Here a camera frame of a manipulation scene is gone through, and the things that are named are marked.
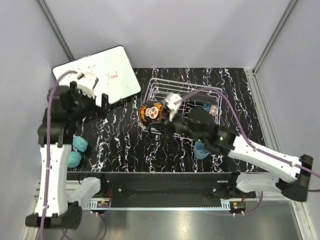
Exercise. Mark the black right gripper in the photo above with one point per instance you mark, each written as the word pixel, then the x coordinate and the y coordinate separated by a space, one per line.
pixel 168 124

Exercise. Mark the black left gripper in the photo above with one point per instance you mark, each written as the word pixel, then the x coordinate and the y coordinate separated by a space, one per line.
pixel 97 110

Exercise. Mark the blue patterned bowl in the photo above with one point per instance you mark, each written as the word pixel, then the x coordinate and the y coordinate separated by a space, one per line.
pixel 210 108

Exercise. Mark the light blue plastic cup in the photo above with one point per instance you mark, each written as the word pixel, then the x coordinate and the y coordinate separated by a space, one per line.
pixel 200 152

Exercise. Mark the white wire dish rack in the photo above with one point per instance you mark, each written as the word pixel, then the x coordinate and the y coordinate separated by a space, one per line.
pixel 158 89

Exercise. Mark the red bowl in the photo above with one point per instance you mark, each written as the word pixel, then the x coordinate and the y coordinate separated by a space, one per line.
pixel 151 112

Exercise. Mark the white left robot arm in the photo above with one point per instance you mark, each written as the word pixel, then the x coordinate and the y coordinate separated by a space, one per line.
pixel 55 209

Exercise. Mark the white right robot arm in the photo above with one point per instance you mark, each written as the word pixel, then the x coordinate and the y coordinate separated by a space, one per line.
pixel 285 174

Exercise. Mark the white whiteboard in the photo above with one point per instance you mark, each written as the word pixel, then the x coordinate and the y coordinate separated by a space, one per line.
pixel 112 67

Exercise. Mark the black marble mat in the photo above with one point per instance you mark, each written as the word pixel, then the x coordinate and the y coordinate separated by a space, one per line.
pixel 119 144

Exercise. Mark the teal cat ear headphones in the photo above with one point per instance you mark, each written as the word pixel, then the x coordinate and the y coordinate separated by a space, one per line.
pixel 79 146

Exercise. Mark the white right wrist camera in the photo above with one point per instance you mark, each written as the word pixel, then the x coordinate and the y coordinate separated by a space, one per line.
pixel 172 103

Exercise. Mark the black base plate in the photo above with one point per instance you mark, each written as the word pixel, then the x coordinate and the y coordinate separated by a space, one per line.
pixel 160 189

